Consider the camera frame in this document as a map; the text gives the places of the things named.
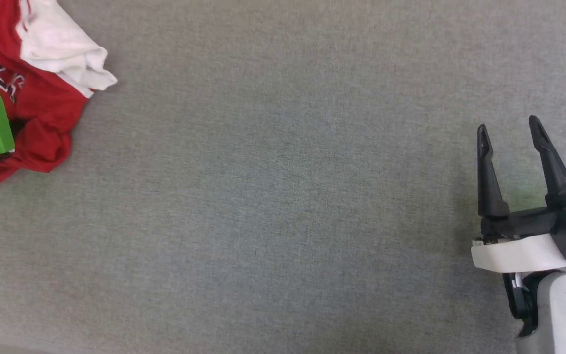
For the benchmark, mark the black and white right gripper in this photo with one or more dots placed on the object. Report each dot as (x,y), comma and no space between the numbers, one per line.
(519,253)

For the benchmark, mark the red and white garment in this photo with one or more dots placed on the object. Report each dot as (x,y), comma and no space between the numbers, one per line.
(42,103)

